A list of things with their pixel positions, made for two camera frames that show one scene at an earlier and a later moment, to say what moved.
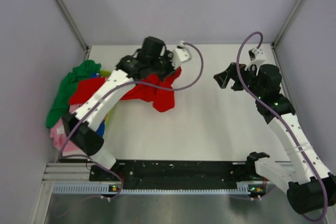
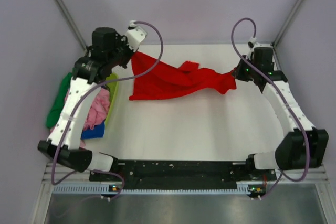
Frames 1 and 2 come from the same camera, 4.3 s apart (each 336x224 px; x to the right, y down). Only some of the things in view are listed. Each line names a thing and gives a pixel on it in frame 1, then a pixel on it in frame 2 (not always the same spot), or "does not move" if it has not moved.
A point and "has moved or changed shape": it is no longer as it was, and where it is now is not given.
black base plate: [162, 174] does not move
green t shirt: [67, 87] does not move
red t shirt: [149, 88] has moved or changed shape
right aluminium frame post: [294, 10] does not move
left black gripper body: [162, 66] -> [121, 55]
